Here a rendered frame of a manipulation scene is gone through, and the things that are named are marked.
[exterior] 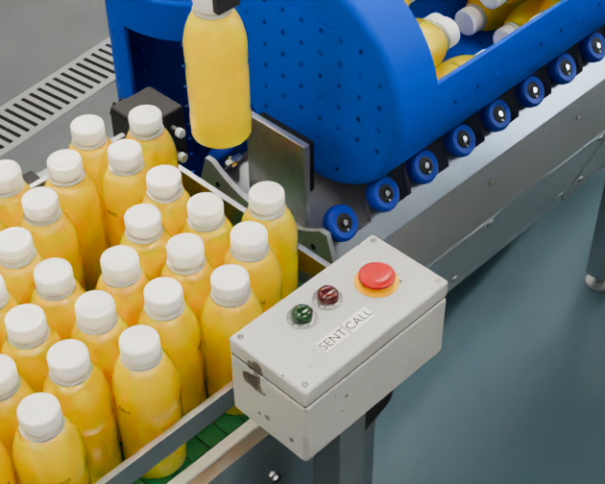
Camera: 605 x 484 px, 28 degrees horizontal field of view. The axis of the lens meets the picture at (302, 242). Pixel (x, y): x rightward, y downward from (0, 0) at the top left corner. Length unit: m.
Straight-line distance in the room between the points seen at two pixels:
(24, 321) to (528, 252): 1.83
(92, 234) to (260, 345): 0.36
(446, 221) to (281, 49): 0.32
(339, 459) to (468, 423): 1.22
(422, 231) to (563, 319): 1.19
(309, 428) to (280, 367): 0.06
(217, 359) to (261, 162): 0.32
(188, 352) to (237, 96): 0.27
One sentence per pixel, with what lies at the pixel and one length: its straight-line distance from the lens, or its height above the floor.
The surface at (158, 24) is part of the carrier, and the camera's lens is 1.77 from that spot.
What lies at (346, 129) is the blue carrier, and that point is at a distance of 1.44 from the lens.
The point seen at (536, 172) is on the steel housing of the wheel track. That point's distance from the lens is 1.72.
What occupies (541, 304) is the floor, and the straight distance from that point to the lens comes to 2.74.
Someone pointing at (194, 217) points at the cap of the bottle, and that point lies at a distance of 1.29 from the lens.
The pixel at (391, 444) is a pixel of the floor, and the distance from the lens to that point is 2.44.
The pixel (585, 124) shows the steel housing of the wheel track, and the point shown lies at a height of 0.86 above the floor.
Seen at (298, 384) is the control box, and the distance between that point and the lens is 1.08.
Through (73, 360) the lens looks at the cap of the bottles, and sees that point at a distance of 1.15.
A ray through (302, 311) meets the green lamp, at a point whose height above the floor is 1.11.
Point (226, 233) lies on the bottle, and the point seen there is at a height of 1.05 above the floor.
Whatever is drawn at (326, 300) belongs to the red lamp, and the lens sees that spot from 1.14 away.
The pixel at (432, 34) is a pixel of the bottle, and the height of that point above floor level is 1.12.
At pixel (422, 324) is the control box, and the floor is 1.07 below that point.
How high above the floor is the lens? 1.92
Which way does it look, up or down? 42 degrees down
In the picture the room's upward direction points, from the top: 1 degrees counter-clockwise
